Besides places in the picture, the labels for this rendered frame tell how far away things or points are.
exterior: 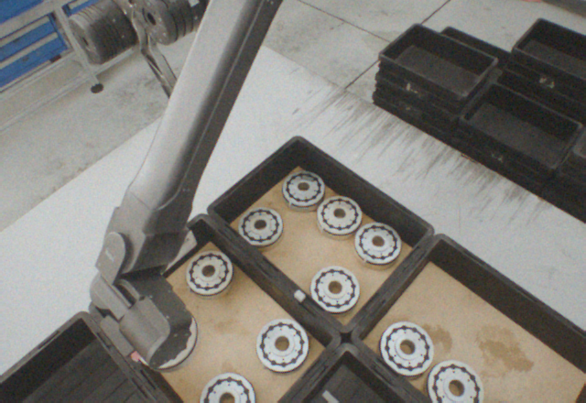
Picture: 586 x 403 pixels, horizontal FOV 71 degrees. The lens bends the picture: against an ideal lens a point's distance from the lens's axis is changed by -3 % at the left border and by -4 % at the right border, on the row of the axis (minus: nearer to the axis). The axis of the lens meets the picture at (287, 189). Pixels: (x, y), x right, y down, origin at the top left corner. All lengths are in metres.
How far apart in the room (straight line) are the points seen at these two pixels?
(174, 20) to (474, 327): 0.93
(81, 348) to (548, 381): 0.93
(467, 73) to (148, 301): 1.73
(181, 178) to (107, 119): 2.21
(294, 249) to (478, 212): 0.55
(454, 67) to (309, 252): 1.28
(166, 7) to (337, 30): 2.07
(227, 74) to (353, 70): 2.29
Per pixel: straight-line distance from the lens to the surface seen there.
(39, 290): 1.27
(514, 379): 0.96
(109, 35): 1.53
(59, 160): 2.56
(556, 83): 2.06
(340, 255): 0.97
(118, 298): 0.52
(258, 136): 1.35
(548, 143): 2.01
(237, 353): 0.90
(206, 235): 0.98
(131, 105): 2.67
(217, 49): 0.42
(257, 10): 0.43
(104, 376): 0.97
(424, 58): 2.04
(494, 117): 2.01
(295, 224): 1.00
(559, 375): 1.01
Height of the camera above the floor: 1.69
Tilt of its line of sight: 55 degrees down
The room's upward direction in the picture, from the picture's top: 4 degrees counter-clockwise
